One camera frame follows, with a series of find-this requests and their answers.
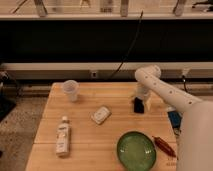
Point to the white wall outlet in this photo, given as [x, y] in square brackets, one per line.
[94, 74]

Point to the clear plastic cup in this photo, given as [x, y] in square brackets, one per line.
[70, 88]

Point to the black eraser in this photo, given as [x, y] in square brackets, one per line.
[138, 106]

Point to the white plastic bottle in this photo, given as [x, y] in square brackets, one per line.
[63, 138]

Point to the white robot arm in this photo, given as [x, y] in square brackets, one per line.
[195, 149]

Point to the blue connector box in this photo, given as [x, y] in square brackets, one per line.
[175, 119]

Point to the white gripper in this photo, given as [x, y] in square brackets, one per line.
[143, 93]

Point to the green glass plate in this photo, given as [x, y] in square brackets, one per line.
[136, 151]

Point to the red chili pepper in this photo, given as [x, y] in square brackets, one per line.
[164, 146]

